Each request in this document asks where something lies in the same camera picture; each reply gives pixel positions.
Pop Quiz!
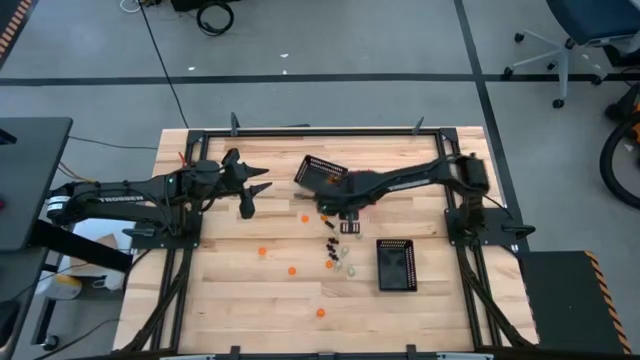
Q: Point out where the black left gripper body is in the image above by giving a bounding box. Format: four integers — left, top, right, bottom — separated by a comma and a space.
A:
217, 147, 257, 220

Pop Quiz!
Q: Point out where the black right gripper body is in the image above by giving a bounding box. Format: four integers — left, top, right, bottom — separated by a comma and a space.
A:
314, 169, 362, 236

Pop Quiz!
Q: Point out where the black slotted plastic basket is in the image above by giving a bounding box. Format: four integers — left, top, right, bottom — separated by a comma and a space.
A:
293, 153, 350, 194
375, 238, 419, 293

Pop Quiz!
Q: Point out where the white cardboard box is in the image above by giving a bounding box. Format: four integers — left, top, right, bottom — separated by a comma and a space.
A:
69, 219, 134, 291

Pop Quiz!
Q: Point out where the black floor equipment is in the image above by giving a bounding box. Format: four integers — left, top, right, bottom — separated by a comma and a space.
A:
170, 0, 242, 13

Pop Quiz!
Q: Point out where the white yellow jug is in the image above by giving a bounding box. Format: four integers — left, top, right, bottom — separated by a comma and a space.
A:
37, 272, 84, 301

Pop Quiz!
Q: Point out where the black desk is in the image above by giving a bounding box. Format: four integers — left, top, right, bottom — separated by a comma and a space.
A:
0, 116, 134, 321

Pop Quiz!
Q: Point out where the black hazard-striped platform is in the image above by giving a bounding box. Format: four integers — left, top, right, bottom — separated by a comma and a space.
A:
517, 249, 634, 355
0, 0, 34, 66

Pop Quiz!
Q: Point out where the orange black shop vacuum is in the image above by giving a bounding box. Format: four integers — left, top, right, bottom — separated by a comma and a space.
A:
604, 82, 640, 144

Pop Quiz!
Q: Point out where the blue white office chair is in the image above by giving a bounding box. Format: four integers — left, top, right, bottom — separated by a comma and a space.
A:
502, 0, 640, 110

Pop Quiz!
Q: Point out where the black aluminium table frame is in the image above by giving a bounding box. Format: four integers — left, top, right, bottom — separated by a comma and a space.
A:
117, 127, 539, 360

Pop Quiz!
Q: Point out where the grey floor cable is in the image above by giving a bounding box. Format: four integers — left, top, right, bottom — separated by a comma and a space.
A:
67, 134, 159, 151

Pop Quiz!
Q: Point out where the thin black floor cable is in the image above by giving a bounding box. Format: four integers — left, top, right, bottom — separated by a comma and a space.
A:
138, 3, 190, 129

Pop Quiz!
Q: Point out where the black coiled cable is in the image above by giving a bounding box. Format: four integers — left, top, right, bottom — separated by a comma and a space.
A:
196, 1, 235, 37

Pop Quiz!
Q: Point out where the black vacuum hose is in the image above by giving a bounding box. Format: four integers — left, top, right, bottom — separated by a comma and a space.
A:
598, 119, 640, 211

